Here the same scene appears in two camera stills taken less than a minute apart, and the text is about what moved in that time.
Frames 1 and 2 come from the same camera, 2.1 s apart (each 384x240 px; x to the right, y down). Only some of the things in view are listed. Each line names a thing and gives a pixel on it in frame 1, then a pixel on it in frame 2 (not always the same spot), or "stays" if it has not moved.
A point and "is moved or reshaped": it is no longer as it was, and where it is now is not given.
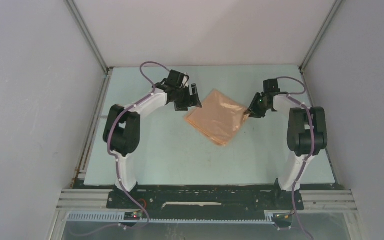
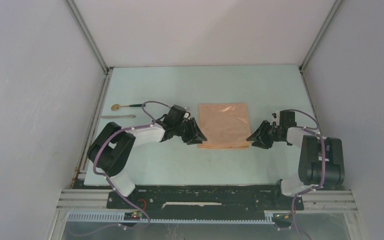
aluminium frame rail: x=85 y=200 stays
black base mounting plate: x=210 y=198 stays
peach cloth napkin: x=220 y=118 is moved or reshaped
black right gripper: x=256 y=113 to x=261 y=132
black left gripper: x=190 y=101 to x=194 y=131
